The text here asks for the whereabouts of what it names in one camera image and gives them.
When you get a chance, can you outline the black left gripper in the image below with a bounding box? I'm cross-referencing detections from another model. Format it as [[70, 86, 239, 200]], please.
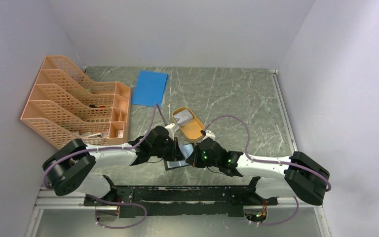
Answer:
[[151, 136, 186, 161]]

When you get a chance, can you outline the black leather card holder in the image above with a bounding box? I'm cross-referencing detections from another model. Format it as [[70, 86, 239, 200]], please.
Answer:
[[164, 143, 195, 171]]

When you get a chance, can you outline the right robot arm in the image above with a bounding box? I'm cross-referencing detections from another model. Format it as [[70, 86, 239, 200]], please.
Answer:
[[186, 138, 330, 206]]

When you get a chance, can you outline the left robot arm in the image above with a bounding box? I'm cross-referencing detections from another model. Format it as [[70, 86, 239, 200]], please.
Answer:
[[42, 126, 185, 205]]

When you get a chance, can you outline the white VIP card stack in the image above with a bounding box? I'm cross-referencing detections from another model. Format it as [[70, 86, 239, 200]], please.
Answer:
[[173, 109, 193, 126]]

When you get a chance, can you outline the yellow oval tray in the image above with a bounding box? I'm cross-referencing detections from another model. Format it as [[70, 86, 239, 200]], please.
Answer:
[[172, 107, 205, 142]]

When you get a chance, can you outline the blue folder sheet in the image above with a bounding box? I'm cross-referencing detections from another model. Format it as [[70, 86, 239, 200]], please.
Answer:
[[131, 71, 168, 106]]

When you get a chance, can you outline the peach plastic file organizer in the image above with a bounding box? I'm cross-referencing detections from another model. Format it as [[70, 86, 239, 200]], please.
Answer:
[[20, 55, 131, 149]]

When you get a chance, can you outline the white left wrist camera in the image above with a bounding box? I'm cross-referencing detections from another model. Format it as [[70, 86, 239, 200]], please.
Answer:
[[165, 123, 180, 133]]

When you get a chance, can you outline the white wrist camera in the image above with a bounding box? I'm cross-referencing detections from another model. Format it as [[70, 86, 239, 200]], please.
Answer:
[[165, 123, 180, 133], [201, 130, 216, 140]]

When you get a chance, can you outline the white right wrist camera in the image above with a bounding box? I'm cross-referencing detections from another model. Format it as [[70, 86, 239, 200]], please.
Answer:
[[201, 130, 216, 140]]

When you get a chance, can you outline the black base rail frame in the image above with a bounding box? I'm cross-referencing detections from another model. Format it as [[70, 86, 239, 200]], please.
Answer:
[[83, 176, 278, 219]]

